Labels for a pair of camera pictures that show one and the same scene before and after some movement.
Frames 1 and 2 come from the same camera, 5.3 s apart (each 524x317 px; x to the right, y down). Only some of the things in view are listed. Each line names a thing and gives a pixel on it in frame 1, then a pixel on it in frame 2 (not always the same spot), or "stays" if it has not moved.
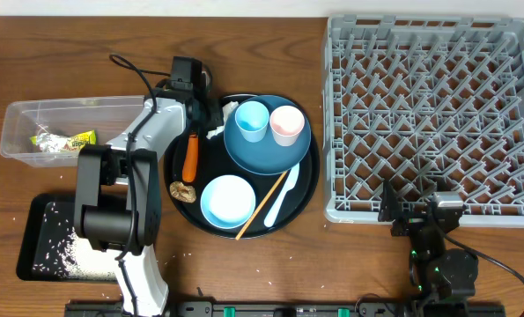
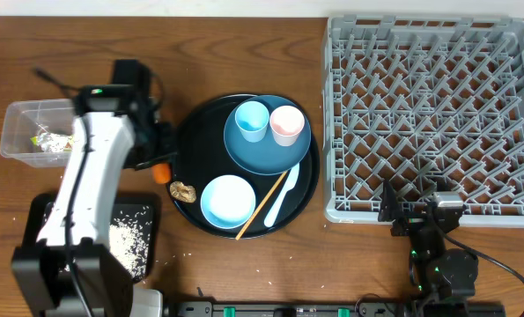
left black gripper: x=217 y=104 → x=170 y=131
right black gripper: x=391 y=210 stays
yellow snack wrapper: x=54 y=143 stays
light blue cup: x=252 y=118 stays
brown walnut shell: x=186 y=194 stays
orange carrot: x=190 y=161 → x=162 y=173
